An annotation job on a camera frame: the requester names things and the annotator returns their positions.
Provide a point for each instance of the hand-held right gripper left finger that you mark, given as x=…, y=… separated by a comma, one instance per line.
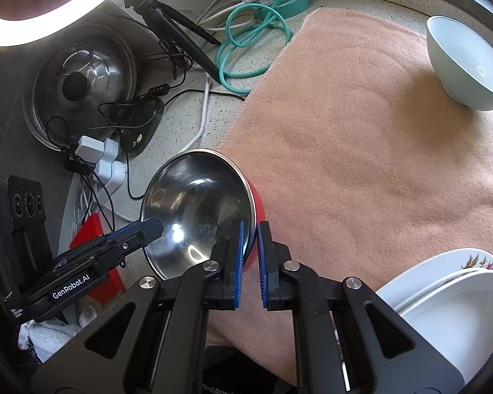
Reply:
x=240, y=262

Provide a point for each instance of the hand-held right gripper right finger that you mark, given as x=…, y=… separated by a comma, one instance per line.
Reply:
x=264, y=262

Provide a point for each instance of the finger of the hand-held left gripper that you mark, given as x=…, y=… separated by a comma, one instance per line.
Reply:
x=123, y=232
x=139, y=240

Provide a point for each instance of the steel bowl with red outside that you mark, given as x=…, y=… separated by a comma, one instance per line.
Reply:
x=189, y=205

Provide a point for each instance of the floral plate with brown leaves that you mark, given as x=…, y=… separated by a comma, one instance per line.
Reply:
x=435, y=271

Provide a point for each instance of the white plate with leaf print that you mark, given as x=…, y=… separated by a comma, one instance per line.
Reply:
x=456, y=328

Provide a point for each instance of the light green bowl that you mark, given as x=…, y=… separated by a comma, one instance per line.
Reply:
x=468, y=57

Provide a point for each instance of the person's left hand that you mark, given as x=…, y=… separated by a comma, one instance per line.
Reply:
x=53, y=332

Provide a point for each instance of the red box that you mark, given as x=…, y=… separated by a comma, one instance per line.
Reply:
x=92, y=230

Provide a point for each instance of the white power strip with plugs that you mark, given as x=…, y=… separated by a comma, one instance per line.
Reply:
x=111, y=172

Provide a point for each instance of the white charger plug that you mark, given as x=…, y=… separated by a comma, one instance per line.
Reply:
x=89, y=147

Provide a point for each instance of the dark green glass dish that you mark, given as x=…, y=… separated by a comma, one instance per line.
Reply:
x=143, y=131

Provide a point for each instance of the pink towel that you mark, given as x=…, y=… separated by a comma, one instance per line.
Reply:
x=353, y=152

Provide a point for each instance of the glass pot lid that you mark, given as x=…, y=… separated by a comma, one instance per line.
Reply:
x=98, y=78

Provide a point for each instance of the black tripod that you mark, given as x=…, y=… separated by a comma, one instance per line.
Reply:
x=164, y=20

